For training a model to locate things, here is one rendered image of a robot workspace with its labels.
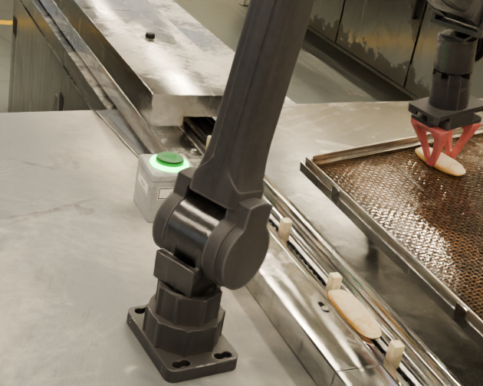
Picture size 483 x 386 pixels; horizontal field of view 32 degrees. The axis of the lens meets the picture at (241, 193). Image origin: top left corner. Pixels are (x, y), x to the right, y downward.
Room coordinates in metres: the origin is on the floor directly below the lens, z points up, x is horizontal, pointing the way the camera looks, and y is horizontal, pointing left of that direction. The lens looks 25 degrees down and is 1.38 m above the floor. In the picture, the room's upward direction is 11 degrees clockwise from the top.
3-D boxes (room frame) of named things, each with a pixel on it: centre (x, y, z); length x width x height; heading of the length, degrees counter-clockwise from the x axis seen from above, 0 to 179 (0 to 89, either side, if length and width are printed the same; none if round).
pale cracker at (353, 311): (0.84, -0.16, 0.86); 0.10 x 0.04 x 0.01; 28
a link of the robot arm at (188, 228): (0.78, 0.03, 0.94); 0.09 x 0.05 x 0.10; 145
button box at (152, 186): (1.07, 0.11, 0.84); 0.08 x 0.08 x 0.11; 28
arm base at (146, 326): (0.76, 0.04, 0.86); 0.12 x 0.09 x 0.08; 34
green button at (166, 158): (1.07, 0.11, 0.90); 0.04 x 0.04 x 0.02
